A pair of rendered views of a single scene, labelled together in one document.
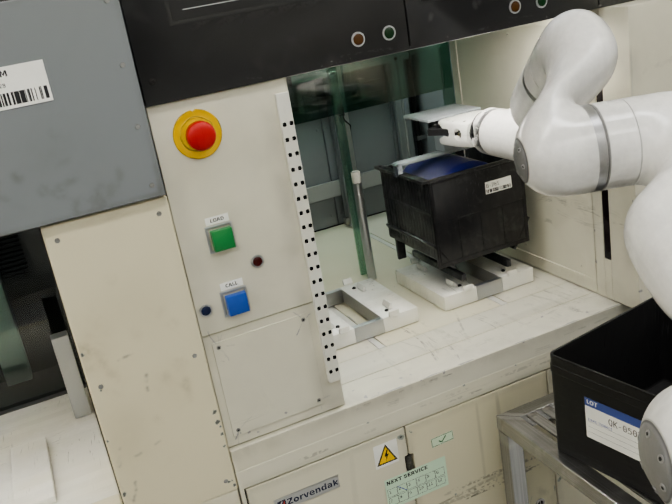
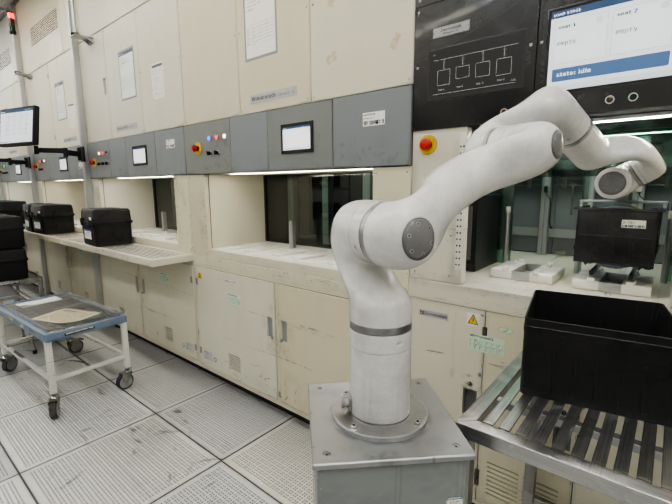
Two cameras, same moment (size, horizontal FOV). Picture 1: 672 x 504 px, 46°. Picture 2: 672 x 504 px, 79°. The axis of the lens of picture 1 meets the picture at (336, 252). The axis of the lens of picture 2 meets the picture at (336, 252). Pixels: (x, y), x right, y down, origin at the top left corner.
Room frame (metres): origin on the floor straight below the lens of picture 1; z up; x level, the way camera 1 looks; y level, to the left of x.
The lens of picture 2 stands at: (0.08, -0.95, 1.21)
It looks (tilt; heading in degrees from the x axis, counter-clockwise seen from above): 9 degrees down; 60
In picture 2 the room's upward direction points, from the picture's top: straight up
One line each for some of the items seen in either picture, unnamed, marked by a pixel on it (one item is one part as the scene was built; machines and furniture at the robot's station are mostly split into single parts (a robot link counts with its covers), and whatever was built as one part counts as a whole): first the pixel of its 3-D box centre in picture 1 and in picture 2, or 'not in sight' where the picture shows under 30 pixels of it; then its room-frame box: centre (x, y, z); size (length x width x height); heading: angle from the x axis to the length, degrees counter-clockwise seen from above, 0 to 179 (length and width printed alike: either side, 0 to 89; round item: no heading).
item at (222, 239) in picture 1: (221, 238); not in sight; (1.08, 0.16, 1.20); 0.03 x 0.02 x 0.03; 111
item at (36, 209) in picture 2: not in sight; (52, 218); (-0.33, 3.55, 0.93); 0.30 x 0.28 x 0.26; 113
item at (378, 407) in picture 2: not in sight; (379, 370); (0.52, -0.34, 0.85); 0.19 x 0.19 x 0.18
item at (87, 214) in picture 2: not in sight; (106, 225); (0.08, 2.43, 0.93); 0.30 x 0.28 x 0.26; 108
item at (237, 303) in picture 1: (236, 302); not in sight; (1.08, 0.16, 1.10); 0.03 x 0.02 x 0.03; 111
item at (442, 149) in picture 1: (451, 188); (619, 225); (1.55, -0.25, 1.08); 0.24 x 0.20 x 0.32; 110
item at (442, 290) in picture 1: (462, 272); (613, 280); (1.55, -0.25, 0.89); 0.22 x 0.21 x 0.04; 21
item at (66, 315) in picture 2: not in sight; (66, 314); (-0.17, 1.84, 0.47); 0.31 x 0.23 x 0.02; 132
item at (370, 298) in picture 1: (347, 310); (527, 270); (1.46, 0.00, 0.89); 0.22 x 0.21 x 0.04; 21
